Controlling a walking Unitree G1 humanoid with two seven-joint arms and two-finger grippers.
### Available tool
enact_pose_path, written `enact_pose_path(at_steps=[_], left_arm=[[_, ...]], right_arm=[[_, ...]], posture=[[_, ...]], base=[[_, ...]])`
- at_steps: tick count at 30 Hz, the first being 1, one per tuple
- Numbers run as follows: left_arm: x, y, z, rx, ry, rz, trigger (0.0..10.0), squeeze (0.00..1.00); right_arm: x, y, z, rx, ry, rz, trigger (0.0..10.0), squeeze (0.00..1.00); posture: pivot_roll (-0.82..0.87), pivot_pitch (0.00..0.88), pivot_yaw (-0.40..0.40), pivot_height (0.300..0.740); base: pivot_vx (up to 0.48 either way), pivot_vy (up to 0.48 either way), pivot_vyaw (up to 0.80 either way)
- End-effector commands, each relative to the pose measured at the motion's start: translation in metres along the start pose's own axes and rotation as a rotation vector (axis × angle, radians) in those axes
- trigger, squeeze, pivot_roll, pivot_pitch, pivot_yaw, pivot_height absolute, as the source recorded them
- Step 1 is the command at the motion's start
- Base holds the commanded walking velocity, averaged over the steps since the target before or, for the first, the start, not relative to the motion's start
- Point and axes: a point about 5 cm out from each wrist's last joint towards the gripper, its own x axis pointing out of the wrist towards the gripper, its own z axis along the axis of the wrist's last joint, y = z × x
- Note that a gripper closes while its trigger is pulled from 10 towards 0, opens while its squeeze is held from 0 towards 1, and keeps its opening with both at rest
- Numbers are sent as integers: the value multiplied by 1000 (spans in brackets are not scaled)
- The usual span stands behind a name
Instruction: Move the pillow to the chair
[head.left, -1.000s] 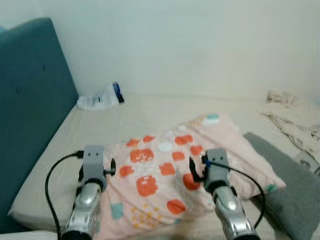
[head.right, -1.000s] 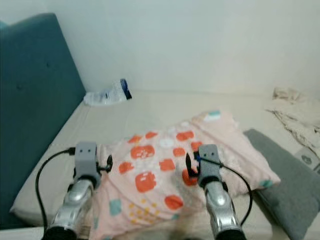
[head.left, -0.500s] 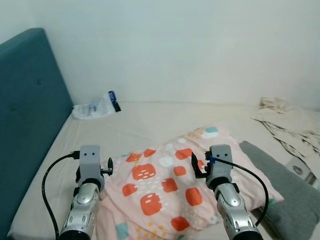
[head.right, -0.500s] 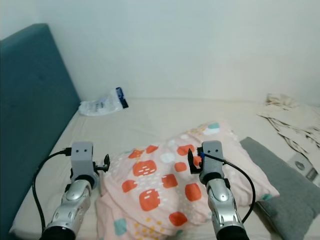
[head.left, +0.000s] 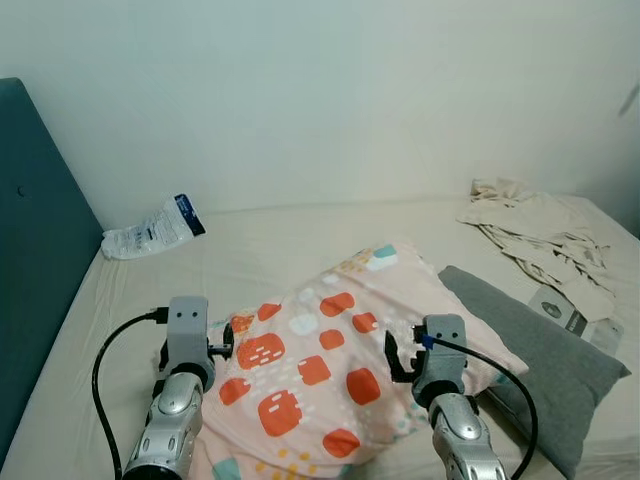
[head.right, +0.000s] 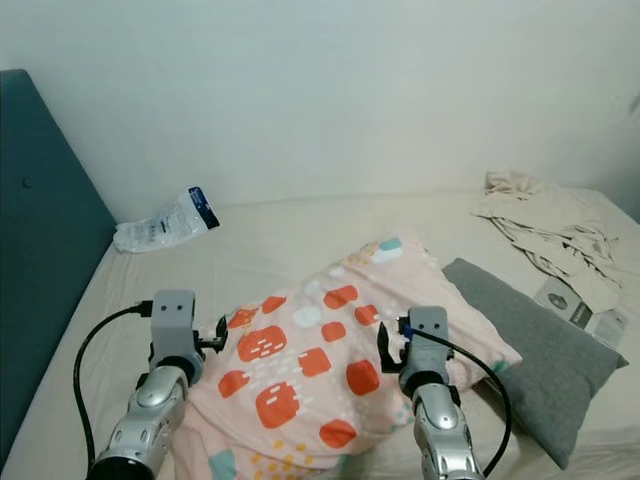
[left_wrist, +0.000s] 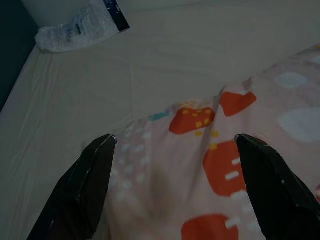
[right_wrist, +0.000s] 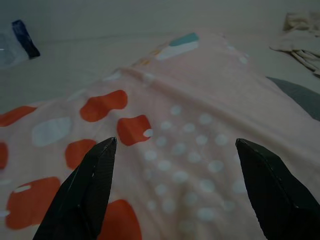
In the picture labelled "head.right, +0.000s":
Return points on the pink orange patterned pillow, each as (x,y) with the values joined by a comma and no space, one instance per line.
(400,290)

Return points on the grey pillow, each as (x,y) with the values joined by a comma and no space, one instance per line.
(550,350)

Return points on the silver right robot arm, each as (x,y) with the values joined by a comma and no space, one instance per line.
(445,435)

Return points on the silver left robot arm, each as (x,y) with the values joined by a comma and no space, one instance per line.
(150,425)

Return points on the clear plastic wipes pack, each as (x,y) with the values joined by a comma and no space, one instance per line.
(160,228)

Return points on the cream sheeted bed mattress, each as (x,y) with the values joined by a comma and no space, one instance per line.
(310,225)

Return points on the crumpled beige cloth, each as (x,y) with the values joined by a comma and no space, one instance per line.
(540,215)

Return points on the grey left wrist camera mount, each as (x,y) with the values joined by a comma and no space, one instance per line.
(174,320)

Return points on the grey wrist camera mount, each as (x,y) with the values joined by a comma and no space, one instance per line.
(428,335)
(174,320)

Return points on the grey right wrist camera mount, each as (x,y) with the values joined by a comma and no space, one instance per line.
(428,335)

